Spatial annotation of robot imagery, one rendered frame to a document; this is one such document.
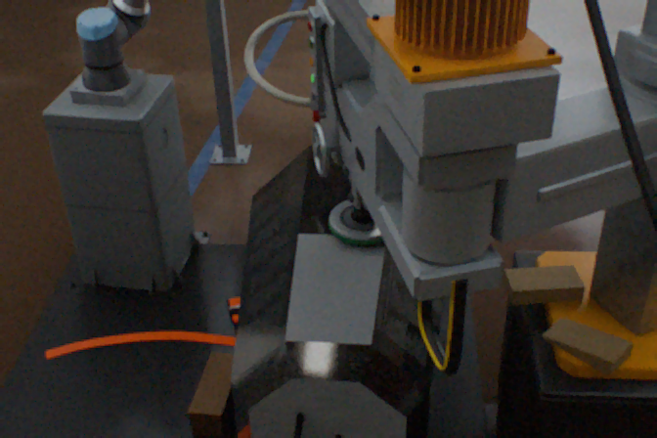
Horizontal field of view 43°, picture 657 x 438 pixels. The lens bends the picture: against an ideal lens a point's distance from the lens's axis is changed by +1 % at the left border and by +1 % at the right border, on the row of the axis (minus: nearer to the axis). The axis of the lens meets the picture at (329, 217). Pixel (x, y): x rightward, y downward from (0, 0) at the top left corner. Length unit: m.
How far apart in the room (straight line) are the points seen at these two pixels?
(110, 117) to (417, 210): 1.81
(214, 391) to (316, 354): 0.91
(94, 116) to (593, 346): 2.01
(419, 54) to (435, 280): 0.49
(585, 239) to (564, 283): 1.65
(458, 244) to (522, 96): 0.38
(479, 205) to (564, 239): 2.34
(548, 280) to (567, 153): 0.69
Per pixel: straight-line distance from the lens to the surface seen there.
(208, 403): 3.00
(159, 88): 3.45
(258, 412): 2.28
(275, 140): 4.74
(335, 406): 2.23
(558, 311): 2.38
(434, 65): 1.48
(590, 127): 1.83
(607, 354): 2.21
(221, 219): 4.10
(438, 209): 1.67
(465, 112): 1.47
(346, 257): 2.47
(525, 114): 1.52
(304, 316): 2.27
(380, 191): 1.95
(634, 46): 2.02
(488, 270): 1.79
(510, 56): 1.52
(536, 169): 1.74
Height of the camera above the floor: 2.30
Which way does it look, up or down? 35 degrees down
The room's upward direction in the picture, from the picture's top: 2 degrees counter-clockwise
